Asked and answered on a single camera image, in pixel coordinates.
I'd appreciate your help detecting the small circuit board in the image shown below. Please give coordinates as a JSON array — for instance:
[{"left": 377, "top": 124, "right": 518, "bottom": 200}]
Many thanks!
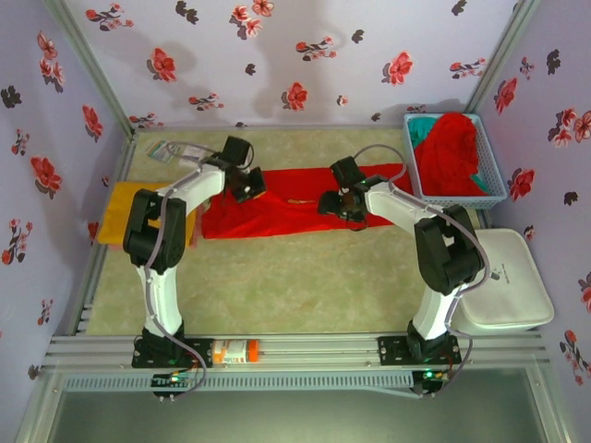
[
  {"left": 412, "top": 368, "right": 452, "bottom": 401},
  {"left": 151, "top": 371, "right": 198, "bottom": 403}
]

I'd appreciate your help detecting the white plastic lid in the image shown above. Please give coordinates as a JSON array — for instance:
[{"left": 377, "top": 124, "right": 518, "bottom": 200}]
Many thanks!
[{"left": 450, "top": 228, "right": 555, "bottom": 332}]

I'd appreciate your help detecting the crumpled red t-shirt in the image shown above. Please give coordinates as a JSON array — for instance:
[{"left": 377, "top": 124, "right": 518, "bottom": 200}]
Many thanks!
[{"left": 413, "top": 112, "right": 484, "bottom": 198}]

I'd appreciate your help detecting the orange pill bottle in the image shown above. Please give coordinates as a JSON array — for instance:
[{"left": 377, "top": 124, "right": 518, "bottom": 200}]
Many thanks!
[{"left": 211, "top": 339, "right": 259, "bottom": 365}]

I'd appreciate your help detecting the folded pink cloth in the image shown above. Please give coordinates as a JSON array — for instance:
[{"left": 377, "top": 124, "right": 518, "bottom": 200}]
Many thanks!
[{"left": 189, "top": 206, "right": 208, "bottom": 248}]

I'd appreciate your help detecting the grey arm cable tube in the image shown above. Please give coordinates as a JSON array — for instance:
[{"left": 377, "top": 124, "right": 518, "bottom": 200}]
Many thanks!
[
  {"left": 353, "top": 144, "right": 489, "bottom": 401},
  {"left": 140, "top": 140, "right": 223, "bottom": 398}
]

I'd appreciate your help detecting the grey right arm cable tube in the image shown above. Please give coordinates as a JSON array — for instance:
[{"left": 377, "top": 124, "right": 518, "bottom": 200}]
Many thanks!
[{"left": 353, "top": 144, "right": 489, "bottom": 401}]

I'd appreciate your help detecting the blue plastic basket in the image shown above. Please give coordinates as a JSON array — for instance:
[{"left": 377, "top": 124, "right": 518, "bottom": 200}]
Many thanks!
[{"left": 404, "top": 113, "right": 509, "bottom": 211}]

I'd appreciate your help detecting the white paper card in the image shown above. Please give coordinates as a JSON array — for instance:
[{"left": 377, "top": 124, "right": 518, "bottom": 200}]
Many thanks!
[{"left": 179, "top": 142, "right": 208, "bottom": 162}]

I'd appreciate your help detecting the teal printed card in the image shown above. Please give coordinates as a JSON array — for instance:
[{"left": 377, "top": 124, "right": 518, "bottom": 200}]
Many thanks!
[{"left": 146, "top": 138, "right": 180, "bottom": 163}]

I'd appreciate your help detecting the grey left arm cable tube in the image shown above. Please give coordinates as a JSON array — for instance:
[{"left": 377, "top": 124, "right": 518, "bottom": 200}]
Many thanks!
[{"left": 140, "top": 140, "right": 223, "bottom": 398}]

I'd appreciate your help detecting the folded yellow t-shirt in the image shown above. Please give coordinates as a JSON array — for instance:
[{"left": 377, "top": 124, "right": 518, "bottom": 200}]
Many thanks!
[{"left": 96, "top": 181, "right": 199, "bottom": 248}]

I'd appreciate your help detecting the large red t-shirt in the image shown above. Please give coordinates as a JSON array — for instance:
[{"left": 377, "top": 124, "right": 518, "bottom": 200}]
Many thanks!
[{"left": 200, "top": 162, "right": 416, "bottom": 241}]

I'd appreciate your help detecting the aluminium frame post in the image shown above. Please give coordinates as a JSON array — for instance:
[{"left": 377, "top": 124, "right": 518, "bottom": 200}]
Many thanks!
[
  {"left": 43, "top": 0, "right": 138, "bottom": 138},
  {"left": 468, "top": 0, "right": 541, "bottom": 116}
]

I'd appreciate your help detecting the pale green fuzzy mat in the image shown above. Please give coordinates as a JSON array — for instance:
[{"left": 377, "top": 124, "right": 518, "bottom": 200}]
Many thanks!
[{"left": 85, "top": 128, "right": 488, "bottom": 336}]

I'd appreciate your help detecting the aluminium frame bar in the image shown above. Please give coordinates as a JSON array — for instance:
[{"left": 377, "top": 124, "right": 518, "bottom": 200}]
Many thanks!
[
  {"left": 131, "top": 123, "right": 407, "bottom": 135},
  {"left": 68, "top": 133, "right": 139, "bottom": 336}
]

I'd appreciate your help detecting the grey metal sheet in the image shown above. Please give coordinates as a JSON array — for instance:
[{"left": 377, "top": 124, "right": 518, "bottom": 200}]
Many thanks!
[{"left": 13, "top": 364, "right": 578, "bottom": 443}]

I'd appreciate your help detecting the aluminium mounting rail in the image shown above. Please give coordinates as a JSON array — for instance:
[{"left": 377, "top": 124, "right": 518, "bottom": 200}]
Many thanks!
[{"left": 45, "top": 334, "right": 550, "bottom": 368}]

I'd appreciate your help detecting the grey slotted cable duct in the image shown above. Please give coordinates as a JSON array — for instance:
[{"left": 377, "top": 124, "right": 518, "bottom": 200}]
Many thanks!
[{"left": 62, "top": 371, "right": 415, "bottom": 394}]

